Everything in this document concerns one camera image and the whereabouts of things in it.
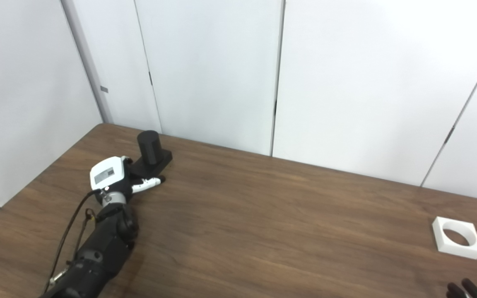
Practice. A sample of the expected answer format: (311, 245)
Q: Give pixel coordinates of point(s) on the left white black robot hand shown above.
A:
(108, 176)

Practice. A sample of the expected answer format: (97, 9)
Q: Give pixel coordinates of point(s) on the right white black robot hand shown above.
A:
(464, 291)

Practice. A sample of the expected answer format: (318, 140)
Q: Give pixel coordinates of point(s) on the black peg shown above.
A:
(149, 149)

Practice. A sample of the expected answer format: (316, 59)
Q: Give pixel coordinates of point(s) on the white square piece with hole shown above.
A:
(439, 240)

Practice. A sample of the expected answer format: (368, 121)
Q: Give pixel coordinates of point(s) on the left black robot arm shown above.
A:
(102, 248)

